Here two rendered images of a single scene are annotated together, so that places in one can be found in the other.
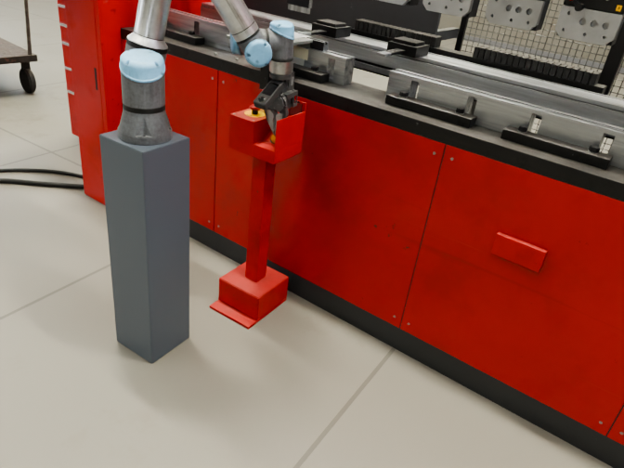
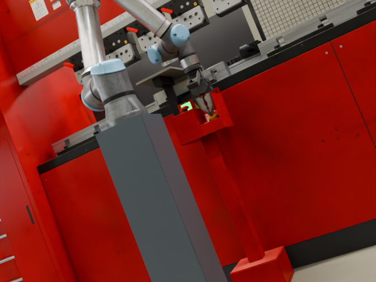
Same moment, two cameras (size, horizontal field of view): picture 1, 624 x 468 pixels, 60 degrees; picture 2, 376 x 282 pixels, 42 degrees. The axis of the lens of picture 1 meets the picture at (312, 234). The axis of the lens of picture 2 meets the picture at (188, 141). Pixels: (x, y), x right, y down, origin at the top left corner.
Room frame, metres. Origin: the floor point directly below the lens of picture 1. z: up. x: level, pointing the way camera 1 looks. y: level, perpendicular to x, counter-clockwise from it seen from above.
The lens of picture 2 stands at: (-0.20, 0.68, 0.53)
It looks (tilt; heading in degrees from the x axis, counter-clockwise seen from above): 4 degrees up; 349
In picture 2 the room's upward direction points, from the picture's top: 22 degrees counter-clockwise
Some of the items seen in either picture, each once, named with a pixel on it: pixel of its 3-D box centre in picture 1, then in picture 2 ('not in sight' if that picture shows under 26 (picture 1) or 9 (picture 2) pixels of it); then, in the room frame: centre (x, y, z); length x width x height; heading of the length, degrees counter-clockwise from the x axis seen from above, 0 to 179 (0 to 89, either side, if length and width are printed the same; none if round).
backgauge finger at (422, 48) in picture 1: (398, 48); (249, 47); (2.04, -0.22, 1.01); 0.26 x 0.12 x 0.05; 147
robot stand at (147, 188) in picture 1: (149, 248); (170, 230); (1.47, 0.52, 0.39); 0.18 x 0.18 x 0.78; 61
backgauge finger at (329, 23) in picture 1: (320, 29); not in sight; (2.23, 0.07, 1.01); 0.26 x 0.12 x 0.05; 147
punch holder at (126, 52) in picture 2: not in sight; (120, 49); (2.22, 0.35, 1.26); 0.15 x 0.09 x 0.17; 57
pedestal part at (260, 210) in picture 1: (259, 217); (232, 196); (1.77, 0.20, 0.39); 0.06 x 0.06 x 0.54; 60
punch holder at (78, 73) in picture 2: not in sight; (89, 66); (2.33, 0.52, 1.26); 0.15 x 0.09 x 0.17; 57
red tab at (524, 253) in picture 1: (518, 252); not in sight; (1.42, -0.62, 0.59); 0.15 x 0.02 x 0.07; 57
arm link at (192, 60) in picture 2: (279, 66); (189, 63); (1.73, 0.17, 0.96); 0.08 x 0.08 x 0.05
